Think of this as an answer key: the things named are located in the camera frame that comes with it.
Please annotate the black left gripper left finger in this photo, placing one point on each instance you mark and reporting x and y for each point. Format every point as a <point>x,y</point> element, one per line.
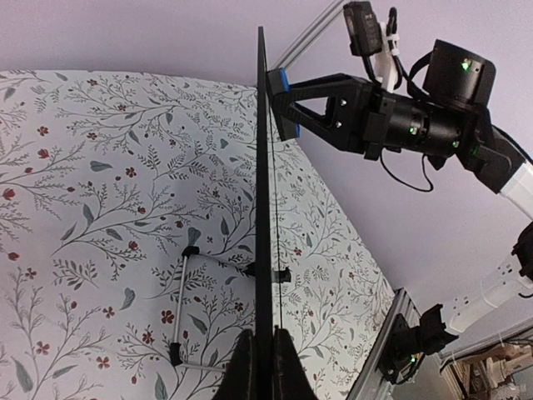
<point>238,382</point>

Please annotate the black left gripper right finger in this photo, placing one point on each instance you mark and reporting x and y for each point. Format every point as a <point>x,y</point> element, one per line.
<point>289,379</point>

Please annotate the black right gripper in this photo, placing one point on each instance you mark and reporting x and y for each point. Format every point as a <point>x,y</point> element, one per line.
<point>357,114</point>

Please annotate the white whiteboard black frame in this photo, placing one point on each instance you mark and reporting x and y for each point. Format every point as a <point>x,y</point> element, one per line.
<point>264,327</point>

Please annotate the blue whiteboard eraser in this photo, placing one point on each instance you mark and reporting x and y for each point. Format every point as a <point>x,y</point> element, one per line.
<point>278,92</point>

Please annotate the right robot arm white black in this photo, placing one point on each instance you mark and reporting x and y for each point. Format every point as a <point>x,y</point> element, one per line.
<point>446,117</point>

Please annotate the floral patterned table mat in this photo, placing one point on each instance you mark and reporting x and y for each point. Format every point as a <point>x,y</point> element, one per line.
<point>105,178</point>

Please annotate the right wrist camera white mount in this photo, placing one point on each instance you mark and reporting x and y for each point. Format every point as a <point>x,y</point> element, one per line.
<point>375,43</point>

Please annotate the right aluminium frame post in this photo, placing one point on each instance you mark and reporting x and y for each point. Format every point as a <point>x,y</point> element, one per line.
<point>309,35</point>

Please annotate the front aluminium rail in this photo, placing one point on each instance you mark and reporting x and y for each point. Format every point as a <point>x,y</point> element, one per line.
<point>372,383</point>

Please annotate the black wire whiteboard stand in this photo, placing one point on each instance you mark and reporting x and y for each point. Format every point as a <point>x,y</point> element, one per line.
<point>176,353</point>

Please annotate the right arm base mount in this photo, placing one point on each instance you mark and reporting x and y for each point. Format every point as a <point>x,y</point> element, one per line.
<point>406,346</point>

